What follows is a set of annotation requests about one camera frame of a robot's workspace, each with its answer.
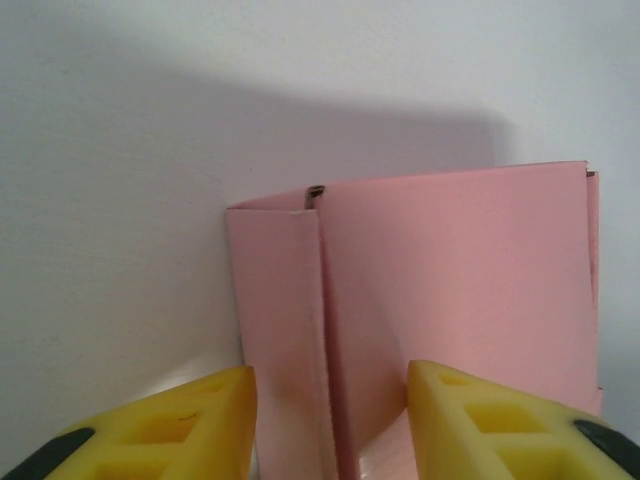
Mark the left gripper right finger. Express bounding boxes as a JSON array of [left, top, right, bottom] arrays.
[[406, 358, 640, 480]]

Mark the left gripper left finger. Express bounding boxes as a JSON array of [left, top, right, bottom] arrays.
[[0, 364, 259, 480]]

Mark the pink paper box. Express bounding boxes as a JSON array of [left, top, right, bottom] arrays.
[[225, 159, 604, 480]]

